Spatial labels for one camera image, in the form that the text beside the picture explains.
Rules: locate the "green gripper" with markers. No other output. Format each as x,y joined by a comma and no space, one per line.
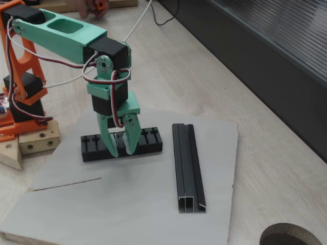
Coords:
133,105

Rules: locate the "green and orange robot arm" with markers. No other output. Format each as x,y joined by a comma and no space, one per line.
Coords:
64,35

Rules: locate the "black slotted block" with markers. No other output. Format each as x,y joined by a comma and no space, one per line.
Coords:
150,149

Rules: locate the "person's hand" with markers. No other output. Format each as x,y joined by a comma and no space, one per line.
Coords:
85,9

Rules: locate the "grey board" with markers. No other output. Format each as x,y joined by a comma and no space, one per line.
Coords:
115,204

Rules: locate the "black aluminium profile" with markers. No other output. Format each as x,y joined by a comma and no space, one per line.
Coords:
186,166

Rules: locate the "light wooden base block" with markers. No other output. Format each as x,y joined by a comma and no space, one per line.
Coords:
38,145

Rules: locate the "wooden wedge block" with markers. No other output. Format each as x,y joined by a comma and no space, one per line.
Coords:
10,155

